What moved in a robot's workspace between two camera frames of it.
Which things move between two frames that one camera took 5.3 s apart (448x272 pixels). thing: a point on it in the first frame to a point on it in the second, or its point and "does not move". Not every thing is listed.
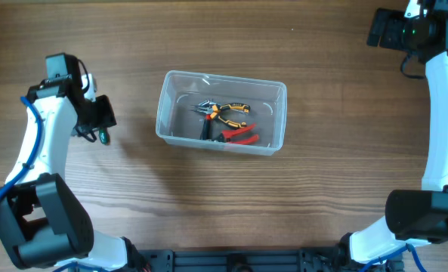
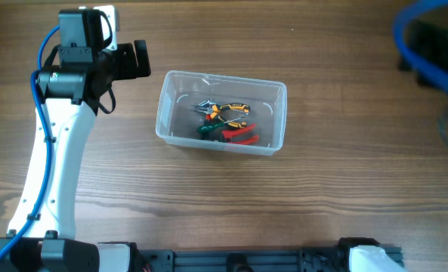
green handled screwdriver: x=104 y=136 to x=215 y=125
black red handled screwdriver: x=206 y=128 does not move
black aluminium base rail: x=319 y=259 does not move
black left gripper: x=103 y=113 to x=134 y=60
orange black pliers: x=214 y=109 does not move
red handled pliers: x=227 y=135 does not move
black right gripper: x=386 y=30 to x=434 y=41
